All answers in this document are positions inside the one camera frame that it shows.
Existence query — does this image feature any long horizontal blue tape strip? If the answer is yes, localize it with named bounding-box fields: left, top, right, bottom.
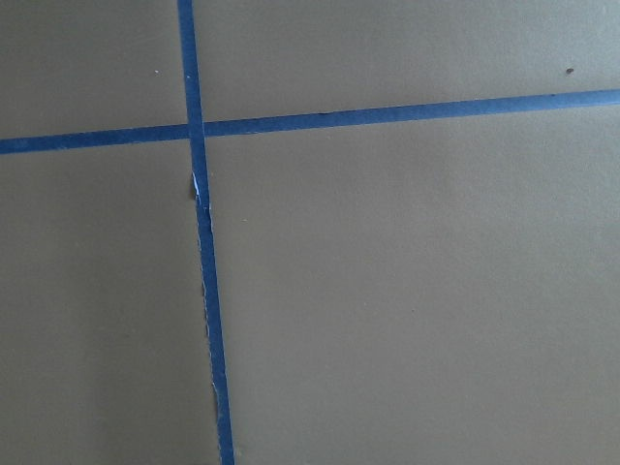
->
left=1, top=89, right=619, bottom=155

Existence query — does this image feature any vertical blue tape strip right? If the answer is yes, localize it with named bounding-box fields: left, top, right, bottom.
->
left=177, top=1, right=235, bottom=465

